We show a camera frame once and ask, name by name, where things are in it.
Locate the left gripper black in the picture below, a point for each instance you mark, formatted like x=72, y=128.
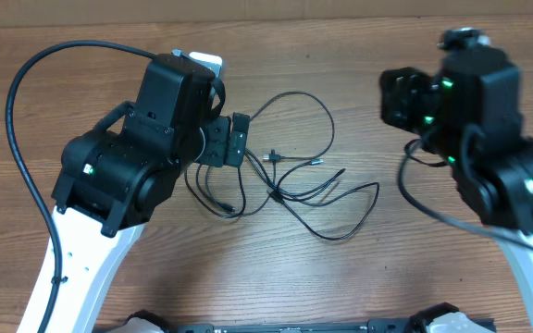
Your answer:
x=220, y=151

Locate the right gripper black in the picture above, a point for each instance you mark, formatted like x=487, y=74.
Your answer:
x=410, y=92

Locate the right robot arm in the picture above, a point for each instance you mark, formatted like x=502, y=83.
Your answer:
x=468, y=115

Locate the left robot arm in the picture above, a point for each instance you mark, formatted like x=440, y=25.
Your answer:
x=114, y=176

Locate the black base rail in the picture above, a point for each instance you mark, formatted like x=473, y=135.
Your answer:
x=443, y=317

